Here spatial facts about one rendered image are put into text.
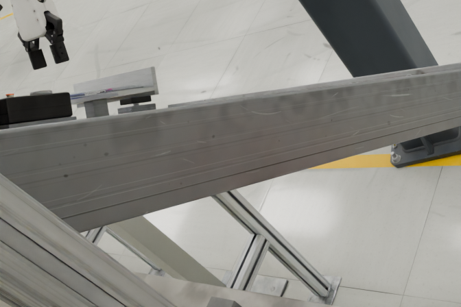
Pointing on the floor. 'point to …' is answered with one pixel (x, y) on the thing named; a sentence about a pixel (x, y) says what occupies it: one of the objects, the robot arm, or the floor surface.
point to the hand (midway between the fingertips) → (49, 61)
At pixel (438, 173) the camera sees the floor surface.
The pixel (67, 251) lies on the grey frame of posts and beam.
